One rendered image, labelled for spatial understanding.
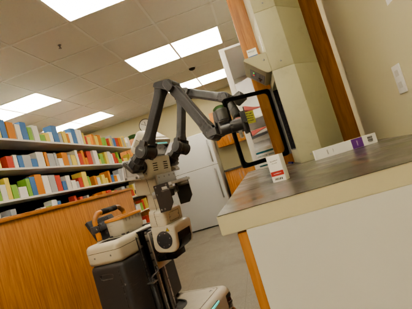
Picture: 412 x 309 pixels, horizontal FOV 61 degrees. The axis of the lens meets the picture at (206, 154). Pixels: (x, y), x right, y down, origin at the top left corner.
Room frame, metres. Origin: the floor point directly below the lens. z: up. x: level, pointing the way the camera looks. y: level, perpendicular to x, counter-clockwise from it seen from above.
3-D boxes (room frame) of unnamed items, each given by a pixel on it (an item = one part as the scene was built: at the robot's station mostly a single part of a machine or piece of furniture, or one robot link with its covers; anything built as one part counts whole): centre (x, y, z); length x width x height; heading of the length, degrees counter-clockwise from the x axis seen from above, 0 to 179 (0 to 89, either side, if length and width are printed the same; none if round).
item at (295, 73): (1.82, -0.57, 1.33); 0.32 x 0.25 x 0.77; 172
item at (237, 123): (1.62, -0.19, 1.20); 0.07 x 0.07 x 0.10; 82
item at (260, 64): (1.84, -0.39, 1.46); 0.32 x 0.12 x 0.10; 172
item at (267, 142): (1.94, -0.31, 1.19); 0.30 x 0.01 x 0.40; 108
